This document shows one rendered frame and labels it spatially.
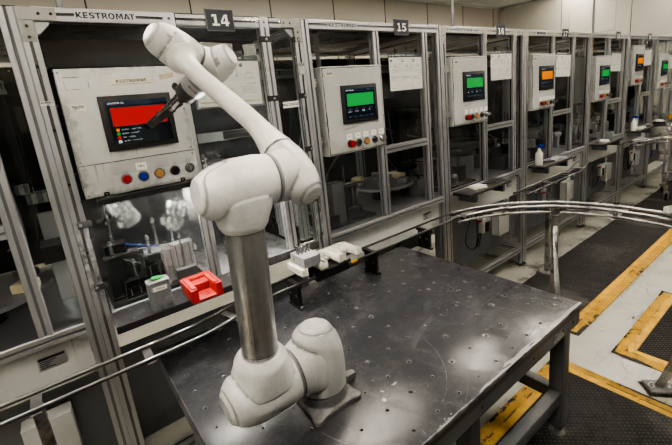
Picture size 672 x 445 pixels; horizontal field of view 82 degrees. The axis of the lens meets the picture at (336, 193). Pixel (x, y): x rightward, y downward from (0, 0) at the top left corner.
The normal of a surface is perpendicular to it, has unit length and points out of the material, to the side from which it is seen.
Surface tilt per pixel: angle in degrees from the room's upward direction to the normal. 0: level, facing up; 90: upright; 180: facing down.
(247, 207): 101
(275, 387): 92
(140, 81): 90
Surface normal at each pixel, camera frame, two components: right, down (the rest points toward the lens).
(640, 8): -0.79, 0.22
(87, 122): 0.61, 0.12
